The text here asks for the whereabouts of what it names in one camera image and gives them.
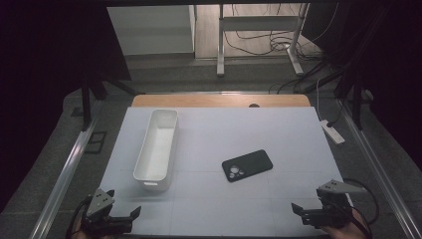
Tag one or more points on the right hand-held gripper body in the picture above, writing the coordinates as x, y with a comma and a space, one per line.
331, 212

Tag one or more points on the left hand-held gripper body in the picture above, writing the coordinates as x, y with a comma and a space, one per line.
99, 202

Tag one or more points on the black phone case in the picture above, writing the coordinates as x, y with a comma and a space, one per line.
255, 162

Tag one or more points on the white plastic bin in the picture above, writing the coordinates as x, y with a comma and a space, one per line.
159, 146

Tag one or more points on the person's right hand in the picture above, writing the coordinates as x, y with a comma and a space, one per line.
348, 232

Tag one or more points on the person's left hand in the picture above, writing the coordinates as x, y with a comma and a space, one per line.
79, 235

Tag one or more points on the white power strip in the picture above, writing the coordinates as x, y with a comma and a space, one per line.
332, 132

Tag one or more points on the black metal stand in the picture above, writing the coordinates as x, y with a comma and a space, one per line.
87, 103
357, 99

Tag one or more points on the white table mat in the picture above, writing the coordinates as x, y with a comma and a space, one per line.
232, 132

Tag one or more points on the wooden table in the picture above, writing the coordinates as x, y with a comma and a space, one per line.
199, 100

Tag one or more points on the dark curtain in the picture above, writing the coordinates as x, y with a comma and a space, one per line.
40, 83
391, 66

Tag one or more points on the white cabinet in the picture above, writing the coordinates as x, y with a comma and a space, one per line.
152, 30

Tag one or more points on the aluminium rail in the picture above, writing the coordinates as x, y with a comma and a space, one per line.
71, 162
375, 166

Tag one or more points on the white desk frame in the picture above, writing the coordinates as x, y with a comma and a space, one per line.
258, 23

